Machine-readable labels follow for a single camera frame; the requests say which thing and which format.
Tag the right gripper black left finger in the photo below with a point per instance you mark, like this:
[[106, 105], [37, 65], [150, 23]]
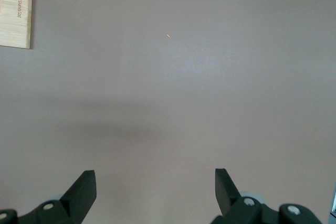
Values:
[[71, 203]]

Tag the bamboo cutting board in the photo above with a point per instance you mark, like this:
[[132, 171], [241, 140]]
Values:
[[15, 11]]

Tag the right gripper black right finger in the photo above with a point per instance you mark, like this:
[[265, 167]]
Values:
[[236, 208]]

